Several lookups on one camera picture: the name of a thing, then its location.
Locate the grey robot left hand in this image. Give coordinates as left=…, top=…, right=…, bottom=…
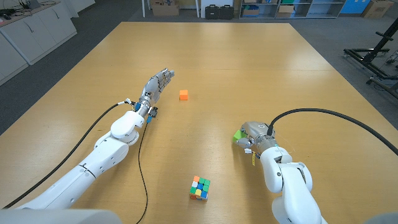
left=139, top=67, right=175, bottom=108

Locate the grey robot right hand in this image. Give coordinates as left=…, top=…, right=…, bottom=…
left=233, top=121, right=277, bottom=152

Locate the green magnetic block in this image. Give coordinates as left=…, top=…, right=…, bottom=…
left=233, top=129, right=248, bottom=143

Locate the multicolored puzzle cube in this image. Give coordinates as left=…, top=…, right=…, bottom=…
left=189, top=175, right=211, bottom=202

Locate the large cardboard box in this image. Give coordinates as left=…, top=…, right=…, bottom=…
left=151, top=0, right=180, bottom=17

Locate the black hard case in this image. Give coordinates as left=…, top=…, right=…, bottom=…
left=219, top=4, right=234, bottom=20
left=205, top=4, right=220, bottom=20

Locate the small cardboard box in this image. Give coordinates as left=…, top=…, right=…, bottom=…
left=277, top=4, right=295, bottom=19

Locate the grey metal shelf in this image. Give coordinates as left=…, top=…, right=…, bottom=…
left=239, top=0, right=346, bottom=19

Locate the white low cabinet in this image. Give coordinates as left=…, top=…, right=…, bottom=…
left=0, top=0, right=78, bottom=86

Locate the black metal stand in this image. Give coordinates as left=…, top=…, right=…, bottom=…
left=343, top=18, right=398, bottom=100

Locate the blue panel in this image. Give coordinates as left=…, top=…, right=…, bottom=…
left=340, top=0, right=372, bottom=14

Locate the cardboard box with label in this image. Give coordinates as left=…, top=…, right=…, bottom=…
left=362, top=0, right=395, bottom=19

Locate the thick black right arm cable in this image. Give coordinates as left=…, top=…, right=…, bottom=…
left=267, top=107, right=398, bottom=156

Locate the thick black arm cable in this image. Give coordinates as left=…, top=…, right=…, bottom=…
left=2, top=101, right=134, bottom=209
left=267, top=107, right=398, bottom=156

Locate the white table frame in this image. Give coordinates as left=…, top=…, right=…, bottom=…
left=141, top=0, right=200, bottom=19

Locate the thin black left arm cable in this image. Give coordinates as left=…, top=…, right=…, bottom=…
left=135, top=119, right=149, bottom=224

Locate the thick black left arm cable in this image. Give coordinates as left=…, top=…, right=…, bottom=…
left=2, top=101, right=134, bottom=209

